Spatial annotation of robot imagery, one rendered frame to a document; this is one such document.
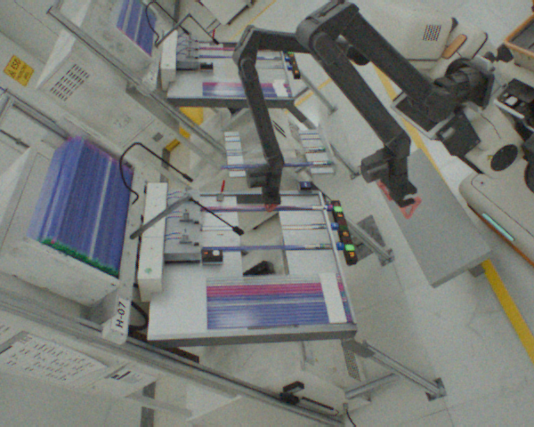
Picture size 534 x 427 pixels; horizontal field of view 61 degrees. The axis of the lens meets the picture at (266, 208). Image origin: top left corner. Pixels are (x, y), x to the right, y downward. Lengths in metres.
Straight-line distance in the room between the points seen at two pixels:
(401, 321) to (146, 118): 1.75
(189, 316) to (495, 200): 1.38
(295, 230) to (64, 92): 1.47
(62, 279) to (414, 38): 1.21
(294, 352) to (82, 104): 1.71
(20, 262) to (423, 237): 1.37
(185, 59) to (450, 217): 1.79
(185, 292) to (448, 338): 1.25
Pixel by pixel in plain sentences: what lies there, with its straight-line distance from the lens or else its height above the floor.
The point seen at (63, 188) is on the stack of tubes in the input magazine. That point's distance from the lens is 1.60.
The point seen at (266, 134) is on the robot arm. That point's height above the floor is 1.26.
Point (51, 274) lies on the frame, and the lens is 1.50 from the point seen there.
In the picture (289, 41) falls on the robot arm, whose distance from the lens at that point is 1.48.
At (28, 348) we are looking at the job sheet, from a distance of 1.66.
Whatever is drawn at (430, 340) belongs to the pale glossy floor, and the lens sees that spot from 2.34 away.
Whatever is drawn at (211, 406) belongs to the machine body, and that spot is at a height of 0.62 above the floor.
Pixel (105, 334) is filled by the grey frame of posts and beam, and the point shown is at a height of 1.38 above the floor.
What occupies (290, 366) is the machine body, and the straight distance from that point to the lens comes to 1.91.
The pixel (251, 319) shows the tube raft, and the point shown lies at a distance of 1.60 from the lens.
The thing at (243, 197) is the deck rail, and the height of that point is 0.95.
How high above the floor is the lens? 2.07
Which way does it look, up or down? 37 degrees down
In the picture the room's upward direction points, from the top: 52 degrees counter-clockwise
